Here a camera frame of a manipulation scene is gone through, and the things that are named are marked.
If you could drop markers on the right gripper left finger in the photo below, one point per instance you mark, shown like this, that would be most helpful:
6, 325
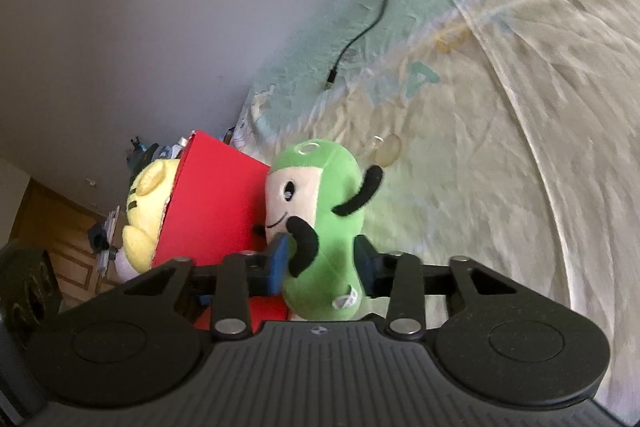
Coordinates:
241, 276

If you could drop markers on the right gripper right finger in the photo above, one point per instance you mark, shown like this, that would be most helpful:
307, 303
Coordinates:
406, 281

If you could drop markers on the green bean plush toy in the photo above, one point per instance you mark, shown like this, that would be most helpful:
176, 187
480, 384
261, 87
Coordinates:
316, 192

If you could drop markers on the yellow tiger plush toy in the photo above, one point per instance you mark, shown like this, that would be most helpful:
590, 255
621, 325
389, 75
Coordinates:
146, 205

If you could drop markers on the red cardboard box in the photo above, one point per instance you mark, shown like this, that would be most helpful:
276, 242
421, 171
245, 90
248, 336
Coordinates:
217, 208

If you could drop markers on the green patterned bed sheet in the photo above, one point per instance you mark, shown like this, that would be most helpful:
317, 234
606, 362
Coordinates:
508, 131

